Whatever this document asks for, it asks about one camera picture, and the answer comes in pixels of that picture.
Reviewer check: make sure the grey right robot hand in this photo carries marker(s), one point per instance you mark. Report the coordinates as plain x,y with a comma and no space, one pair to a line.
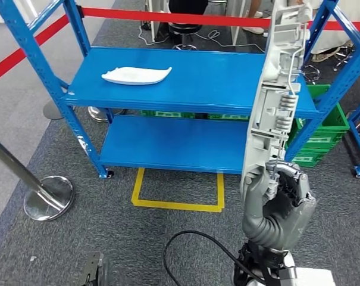
256,213

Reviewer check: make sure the silver wheel hubcap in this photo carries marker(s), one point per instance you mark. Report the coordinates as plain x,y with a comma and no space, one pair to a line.
256,138

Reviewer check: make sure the blue metal shelf rack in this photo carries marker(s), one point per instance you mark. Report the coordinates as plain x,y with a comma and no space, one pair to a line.
198,79

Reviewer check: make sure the white plastic trim part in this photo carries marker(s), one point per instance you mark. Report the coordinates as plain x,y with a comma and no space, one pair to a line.
135,75

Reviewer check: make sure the green plastic crate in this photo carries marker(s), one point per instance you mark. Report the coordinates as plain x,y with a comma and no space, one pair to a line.
167,114
313,160
227,117
334,122

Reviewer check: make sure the chrome stool base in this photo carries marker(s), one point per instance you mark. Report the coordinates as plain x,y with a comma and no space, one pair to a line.
310,73
343,55

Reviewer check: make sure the white desk panel leg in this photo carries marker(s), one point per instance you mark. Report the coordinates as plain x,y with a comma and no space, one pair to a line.
239,31
155,23

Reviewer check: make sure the seated person by rack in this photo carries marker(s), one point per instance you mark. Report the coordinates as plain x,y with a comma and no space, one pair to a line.
331,41

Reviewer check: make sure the standing person's legs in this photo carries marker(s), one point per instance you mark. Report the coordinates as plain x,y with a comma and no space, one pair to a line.
253,6

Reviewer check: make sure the black stool with chrome base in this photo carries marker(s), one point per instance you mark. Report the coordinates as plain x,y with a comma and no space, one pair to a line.
184,27

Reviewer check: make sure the seated person by stool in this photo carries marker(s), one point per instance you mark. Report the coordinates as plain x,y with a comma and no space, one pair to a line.
187,6

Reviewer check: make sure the long red barrier belt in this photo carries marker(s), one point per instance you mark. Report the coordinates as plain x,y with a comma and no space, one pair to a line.
167,16

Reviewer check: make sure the round chrome stanchion base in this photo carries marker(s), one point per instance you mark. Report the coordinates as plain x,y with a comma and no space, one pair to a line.
97,115

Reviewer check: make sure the short red barrier belt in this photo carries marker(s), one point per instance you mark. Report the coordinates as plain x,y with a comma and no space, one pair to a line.
16,59

